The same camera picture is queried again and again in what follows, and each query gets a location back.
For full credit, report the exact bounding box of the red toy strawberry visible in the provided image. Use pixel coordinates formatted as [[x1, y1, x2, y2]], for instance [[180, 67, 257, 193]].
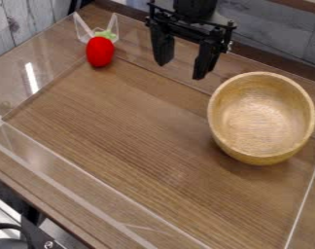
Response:
[[85, 30, 115, 67]]

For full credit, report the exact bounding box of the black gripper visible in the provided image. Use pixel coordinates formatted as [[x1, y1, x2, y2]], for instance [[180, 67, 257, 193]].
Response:
[[146, 1, 237, 80]]

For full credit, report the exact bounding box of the clear acrylic tray wall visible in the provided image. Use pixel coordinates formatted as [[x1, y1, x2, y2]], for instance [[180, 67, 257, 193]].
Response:
[[0, 17, 315, 249]]

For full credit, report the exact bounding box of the wooden bowl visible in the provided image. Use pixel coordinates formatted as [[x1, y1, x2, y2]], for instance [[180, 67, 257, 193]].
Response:
[[206, 71, 315, 165]]

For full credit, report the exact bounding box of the black cable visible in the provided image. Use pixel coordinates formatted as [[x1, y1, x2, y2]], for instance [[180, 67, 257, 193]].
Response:
[[0, 223, 23, 233]]

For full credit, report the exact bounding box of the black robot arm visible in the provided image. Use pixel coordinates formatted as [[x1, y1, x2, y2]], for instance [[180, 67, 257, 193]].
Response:
[[146, 0, 237, 80]]

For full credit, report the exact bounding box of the black table clamp bracket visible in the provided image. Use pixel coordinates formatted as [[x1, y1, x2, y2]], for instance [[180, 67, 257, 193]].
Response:
[[20, 217, 67, 249]]

